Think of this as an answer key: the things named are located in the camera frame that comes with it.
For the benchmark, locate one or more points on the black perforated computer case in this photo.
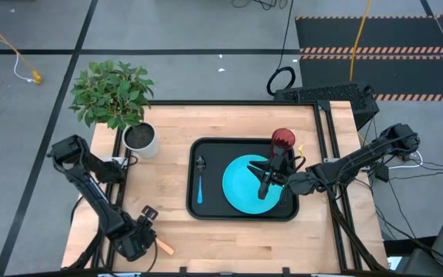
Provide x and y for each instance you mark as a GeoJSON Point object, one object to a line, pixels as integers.
{"type": "Point", "coordinates": [325, 94]}

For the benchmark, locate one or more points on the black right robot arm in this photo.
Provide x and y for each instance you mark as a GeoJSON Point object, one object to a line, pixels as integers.
{"type": "Point", "coordinates": [360, 157]}

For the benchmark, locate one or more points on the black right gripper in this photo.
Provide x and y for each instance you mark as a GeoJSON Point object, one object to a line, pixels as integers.
{"type": "Point", "coordinates": [283, 171]}

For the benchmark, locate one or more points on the black hazard-striped floor mat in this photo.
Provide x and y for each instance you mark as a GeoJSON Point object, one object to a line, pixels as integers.
{"type": "Point", "coordinates": [383, 77]}
{"type": "Point", "coordinates": [375, 32]}

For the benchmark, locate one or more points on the black rectangular serving tray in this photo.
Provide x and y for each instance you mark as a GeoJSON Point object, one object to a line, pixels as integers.
{"type": "Point", "coordinates": [210, 181]}

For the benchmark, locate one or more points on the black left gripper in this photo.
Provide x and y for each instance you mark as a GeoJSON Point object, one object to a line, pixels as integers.
{"type": "Point", "coordinates": [133, 242]}

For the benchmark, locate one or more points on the red faceted plastic cup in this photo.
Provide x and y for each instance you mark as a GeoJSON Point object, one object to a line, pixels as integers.
{"type": "Point", "coordinates": [283, 137]}

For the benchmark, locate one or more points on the black aluminium table frame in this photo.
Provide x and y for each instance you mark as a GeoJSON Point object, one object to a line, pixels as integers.
{"type": "Point", "coordinates": [225, 102]}

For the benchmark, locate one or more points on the white plant pot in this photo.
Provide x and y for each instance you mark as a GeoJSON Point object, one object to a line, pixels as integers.
{"type": "Point", "coordinates": [140, 136]}

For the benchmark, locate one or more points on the green leafy plant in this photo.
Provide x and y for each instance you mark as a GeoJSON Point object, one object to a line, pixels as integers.
{"type": "Point", "coordinates": [110, 94]}

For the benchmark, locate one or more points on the teal round plate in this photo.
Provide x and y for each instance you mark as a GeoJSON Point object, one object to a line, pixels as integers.
{"type": "Point", "coordinates": [240, 188]}

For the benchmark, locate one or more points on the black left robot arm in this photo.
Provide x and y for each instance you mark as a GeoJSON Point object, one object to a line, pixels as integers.
{"type": "Point", "coordinates": [90, 184]}

